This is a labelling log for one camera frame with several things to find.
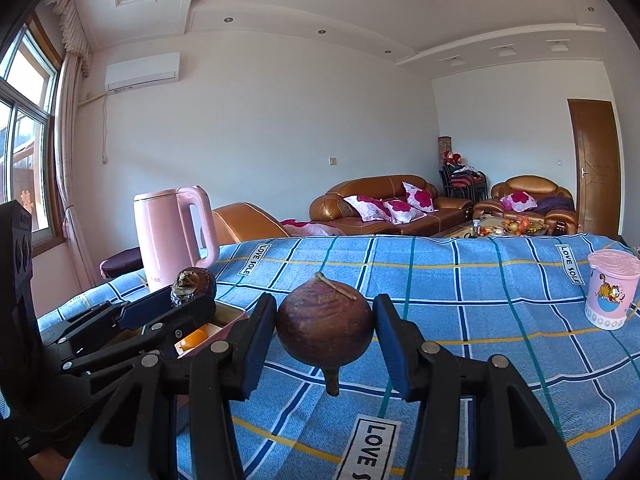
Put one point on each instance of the stacked dark chairs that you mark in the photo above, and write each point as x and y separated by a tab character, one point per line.
462	182

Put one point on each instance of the brown leather armchair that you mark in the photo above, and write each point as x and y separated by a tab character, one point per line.
525	182

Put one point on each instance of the round purple radish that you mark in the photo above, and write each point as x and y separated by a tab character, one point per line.
325	330

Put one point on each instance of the pale pink curtain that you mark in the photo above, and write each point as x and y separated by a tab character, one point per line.
70	160

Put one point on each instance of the pink floral blanket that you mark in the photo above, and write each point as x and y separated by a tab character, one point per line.
312	227

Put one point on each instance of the pink electric kettle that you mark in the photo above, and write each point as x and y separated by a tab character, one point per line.
165	230

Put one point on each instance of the purple blanket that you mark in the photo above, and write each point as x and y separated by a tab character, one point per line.
555	204

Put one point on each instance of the dark brown taro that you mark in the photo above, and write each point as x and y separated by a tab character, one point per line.
197	282

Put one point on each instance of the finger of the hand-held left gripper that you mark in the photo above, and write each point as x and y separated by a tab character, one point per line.
190	315
145	307

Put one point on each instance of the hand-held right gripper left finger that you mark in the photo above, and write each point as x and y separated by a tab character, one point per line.
260	345

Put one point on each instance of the cluttered coffee table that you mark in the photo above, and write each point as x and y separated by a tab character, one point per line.
492	227

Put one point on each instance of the brown leather sofa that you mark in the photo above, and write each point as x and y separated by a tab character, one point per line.
365	187

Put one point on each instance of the white air conditioner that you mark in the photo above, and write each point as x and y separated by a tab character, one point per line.
142	72

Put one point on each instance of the brown leather chaise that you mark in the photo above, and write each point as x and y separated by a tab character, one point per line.
245	220

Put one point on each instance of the pink metal tin box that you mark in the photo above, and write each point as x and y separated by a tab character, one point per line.
232	317

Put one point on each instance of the tall patterned floor vase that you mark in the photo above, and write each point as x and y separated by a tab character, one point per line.
444	145

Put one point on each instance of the blue plaid tablecloth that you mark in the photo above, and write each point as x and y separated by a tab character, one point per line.
475	280

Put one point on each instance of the wooden framed window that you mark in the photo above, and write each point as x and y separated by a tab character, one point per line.
25	135

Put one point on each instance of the white magenta flower pillow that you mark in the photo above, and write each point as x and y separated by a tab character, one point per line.
519	201
419	197
367	208
404	211

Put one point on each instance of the pink cartoon plastic tub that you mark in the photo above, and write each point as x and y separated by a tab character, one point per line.
610	290

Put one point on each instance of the red plush toy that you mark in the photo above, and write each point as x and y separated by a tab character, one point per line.
452	157

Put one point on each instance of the brown wooden door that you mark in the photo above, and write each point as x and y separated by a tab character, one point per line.
595	165

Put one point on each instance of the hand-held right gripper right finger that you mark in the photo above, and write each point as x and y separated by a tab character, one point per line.
392	345

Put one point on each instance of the dark purple stool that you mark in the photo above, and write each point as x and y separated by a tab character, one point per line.
122	260

